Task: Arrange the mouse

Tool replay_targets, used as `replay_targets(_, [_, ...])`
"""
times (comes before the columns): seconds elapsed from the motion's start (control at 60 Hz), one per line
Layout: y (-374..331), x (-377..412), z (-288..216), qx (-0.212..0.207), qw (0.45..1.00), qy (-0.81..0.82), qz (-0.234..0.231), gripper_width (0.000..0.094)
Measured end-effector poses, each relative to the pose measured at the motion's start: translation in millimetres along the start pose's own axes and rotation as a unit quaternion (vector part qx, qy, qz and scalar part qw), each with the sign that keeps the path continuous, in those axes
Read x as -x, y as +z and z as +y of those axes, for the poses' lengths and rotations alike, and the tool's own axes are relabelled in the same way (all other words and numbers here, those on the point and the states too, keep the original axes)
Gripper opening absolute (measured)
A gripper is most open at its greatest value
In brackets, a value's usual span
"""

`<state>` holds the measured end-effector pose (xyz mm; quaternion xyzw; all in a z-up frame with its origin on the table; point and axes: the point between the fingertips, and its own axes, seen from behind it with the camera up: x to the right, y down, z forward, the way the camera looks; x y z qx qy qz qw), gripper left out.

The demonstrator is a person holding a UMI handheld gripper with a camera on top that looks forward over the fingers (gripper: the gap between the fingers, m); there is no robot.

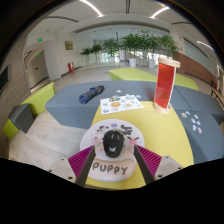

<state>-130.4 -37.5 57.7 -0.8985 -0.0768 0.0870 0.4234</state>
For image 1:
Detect white sticker sheet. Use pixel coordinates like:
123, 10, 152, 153
99, 94, 145, 116

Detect grey cube stool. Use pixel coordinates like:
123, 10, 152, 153
8, 103, 35, 134

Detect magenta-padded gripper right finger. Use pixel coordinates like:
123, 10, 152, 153
132, 144, 185, 185

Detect row of potted green plants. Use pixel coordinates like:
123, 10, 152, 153
79, 29, 180, 69

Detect ceiling strip lights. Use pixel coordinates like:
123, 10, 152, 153
78, 0, 215, 51

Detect yellow-green flat bench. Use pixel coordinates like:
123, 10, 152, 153
108, 67, 201, 92

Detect yellow-green long bench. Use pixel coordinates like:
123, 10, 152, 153
2, 81, 56, 140

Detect black computer mouse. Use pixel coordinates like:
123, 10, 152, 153
102, 129, 125, 159

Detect brown wall plaque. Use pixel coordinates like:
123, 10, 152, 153
64, 40, 74, 51

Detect doorway with dark door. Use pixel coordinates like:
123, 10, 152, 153
29, 51, 50, 89

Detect white puppy print mouse pad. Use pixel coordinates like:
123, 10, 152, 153
79, 118, 146, 183

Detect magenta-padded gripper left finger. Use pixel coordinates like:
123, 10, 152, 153
48, 145, 97, 188

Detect red cylinder lantern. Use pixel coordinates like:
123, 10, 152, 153
153, 57, 181, 115

